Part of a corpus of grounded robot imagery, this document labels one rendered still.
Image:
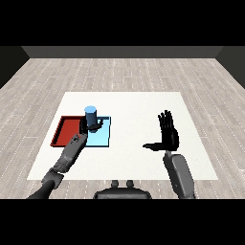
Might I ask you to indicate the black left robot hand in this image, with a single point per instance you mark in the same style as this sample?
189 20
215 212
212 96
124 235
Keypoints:
84 126

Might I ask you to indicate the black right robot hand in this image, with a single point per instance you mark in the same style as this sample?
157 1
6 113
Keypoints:
169 137

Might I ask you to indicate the blue can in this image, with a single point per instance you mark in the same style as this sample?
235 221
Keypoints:
91 116

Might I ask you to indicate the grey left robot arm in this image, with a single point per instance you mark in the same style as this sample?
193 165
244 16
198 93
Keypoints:
63 159

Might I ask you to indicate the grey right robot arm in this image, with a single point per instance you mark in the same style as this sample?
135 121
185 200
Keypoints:
180 173

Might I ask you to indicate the red shallow open box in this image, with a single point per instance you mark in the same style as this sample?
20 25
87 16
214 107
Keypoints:
67 130

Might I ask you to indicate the light blue shallow open box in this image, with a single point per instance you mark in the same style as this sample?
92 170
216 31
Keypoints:
99 138

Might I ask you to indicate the dark grey robot body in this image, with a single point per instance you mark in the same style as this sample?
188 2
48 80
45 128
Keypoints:
122 193

